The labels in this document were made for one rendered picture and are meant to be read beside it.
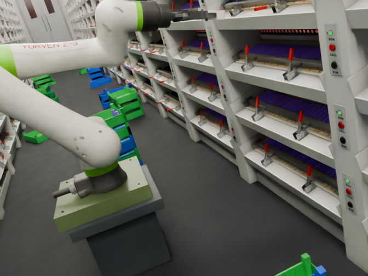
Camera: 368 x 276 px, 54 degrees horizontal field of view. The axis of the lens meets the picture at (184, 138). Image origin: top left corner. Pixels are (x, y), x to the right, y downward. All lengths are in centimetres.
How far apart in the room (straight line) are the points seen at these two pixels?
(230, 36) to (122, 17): 52
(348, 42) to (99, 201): 86
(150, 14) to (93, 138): 43
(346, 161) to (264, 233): 50
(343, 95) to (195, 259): 77
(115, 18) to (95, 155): 41
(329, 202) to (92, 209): 76
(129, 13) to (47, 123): 41
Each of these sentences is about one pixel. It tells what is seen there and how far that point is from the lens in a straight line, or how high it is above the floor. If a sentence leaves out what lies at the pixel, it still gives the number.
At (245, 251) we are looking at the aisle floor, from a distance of 136.
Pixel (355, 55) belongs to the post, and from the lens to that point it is 93.
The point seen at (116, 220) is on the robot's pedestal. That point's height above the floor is 26.
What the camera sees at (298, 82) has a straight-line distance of 112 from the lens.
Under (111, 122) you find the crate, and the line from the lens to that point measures 200.
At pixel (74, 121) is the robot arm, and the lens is 107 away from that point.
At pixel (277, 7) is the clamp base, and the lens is 111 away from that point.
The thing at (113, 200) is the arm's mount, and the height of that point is 32.
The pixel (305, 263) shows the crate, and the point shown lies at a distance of 120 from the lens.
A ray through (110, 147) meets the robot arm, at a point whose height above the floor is 53.
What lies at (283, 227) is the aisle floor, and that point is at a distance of 143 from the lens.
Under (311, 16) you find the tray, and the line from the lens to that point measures 99.
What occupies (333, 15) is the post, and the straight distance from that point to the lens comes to 92.
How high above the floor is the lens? 88
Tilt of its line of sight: 21 degrees down
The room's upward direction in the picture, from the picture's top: 16 degrees counter-clockwise
